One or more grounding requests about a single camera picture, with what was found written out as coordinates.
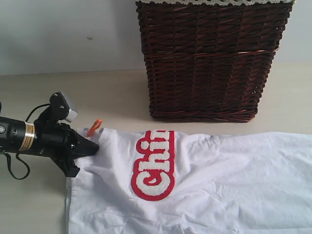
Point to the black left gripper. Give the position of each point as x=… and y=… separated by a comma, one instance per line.
x=57, y=142

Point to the white t-shirt red lettering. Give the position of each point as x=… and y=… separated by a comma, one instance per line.
x=168, y=182

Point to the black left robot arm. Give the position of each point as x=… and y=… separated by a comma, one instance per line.
x=19, y=137

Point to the dark brown wicker basket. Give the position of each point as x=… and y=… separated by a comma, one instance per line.
x=209, y=62

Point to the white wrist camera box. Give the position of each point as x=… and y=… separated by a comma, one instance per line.
x=62, y=107

